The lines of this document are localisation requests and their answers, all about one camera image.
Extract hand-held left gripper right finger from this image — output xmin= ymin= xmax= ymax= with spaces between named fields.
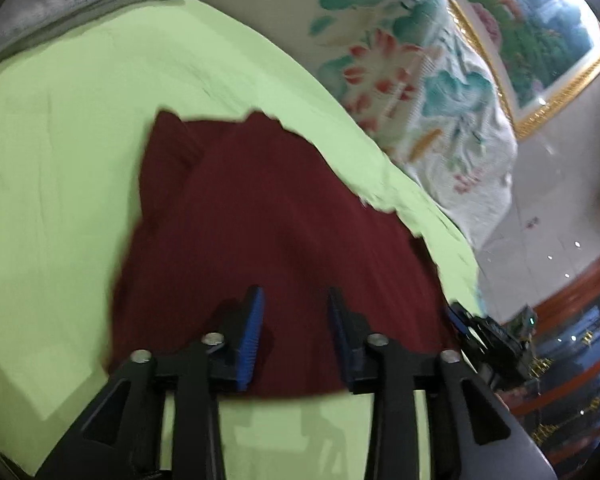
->
xmin=326 ymin=287 xmax=557 ymax=480

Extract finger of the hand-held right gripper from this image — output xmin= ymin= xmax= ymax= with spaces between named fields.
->
xmin=447 ymin=301 xmax=477 ymax=335

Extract maroon hooded knit sweater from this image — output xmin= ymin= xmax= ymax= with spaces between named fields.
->
xmin=102 ymin=109 xmax=462 ymax=402

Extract light green bed sheet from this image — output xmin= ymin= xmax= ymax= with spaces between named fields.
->
xmin=0 ymin=0 xmax=481 ymax=480

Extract gold-framed landscape painting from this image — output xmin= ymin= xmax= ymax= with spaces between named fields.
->
xmin=420 ymin=0 xmax=600 ymax=139

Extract white floral quilt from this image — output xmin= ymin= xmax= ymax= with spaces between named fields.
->
xmin=190 ymin=0 xmax=519 ymax=252

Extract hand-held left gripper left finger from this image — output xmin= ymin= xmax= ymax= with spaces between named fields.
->
xmin=39 ymin=285 xmax=267 ymax=480

